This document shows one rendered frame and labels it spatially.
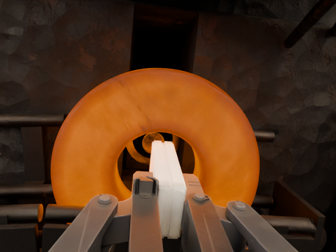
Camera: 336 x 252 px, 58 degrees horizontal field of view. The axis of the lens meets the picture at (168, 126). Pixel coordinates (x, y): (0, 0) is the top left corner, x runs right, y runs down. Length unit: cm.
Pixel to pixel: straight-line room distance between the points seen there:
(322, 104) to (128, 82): 21
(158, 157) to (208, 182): 6
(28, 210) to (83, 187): 4
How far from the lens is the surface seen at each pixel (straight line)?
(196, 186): 17
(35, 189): 29
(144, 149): 31
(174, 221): 16
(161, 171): 17
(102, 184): 23
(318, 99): 34
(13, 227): 23
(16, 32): 31
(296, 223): 25
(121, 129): 22
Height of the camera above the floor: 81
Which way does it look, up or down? 11 degrees down
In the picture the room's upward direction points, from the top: 6 degrees clockwise
